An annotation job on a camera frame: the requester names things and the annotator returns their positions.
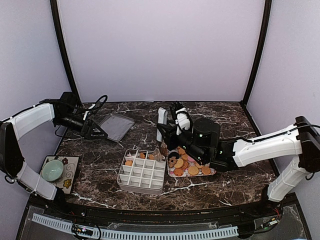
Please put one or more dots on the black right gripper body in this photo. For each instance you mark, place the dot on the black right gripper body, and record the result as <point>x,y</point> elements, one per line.
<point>171,144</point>

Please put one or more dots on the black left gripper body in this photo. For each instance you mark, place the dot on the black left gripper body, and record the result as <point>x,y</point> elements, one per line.
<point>65,121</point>

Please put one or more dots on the silver metal tongs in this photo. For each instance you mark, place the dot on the silver metal tongs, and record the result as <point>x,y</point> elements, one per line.
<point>161,148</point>

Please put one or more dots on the silver divided cookie tin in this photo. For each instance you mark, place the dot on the silver divided cookie tin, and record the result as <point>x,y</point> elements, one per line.
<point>145,176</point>

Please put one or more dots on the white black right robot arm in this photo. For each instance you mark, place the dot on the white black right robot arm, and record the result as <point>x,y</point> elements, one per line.
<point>200,140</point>

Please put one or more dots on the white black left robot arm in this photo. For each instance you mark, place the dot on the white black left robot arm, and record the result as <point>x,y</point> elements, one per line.
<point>19,135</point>

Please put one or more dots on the black chocolate sandwich cookie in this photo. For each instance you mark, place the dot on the black chocolate sandwich cookie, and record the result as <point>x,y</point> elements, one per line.
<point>174,155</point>

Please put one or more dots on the floral cookie tray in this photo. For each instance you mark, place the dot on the floral cookie tray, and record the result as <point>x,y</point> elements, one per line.
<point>184,162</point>

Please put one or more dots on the brown flower jam cookie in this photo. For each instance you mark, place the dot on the brown flower jam cookie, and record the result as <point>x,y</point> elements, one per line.
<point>172,161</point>

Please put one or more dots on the silver tin lid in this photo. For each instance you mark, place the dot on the silver tin lid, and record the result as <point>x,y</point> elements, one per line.
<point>116,126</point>

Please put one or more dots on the round tan biscuit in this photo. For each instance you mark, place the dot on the round tan biscuit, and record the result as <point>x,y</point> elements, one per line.
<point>193,170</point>

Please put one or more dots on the orange chip cookie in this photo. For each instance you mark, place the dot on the orange chip cookie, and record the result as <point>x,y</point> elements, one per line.
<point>178,172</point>

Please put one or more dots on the round orange cookie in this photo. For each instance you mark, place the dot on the round orange cookie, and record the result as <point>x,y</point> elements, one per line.
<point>206,170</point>

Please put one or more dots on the floral square coaster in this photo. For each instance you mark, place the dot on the floral square coaster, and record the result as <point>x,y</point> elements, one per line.
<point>65,182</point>

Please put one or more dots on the green ceramic cup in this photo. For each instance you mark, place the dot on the green ceramic cup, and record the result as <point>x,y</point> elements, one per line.
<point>52,170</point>

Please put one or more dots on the right black frame post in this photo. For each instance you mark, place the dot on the right black frame post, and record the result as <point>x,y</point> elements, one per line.
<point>258,53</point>

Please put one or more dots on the black frame post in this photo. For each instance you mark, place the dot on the black frame post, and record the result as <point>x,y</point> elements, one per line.
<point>62,47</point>
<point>258,53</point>

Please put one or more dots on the white slotted cable duct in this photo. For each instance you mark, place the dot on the white slotted cable duct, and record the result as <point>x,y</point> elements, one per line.
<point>85,232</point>

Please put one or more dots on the left black frame post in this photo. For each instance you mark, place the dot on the left black frame post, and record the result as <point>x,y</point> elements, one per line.
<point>62,47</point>

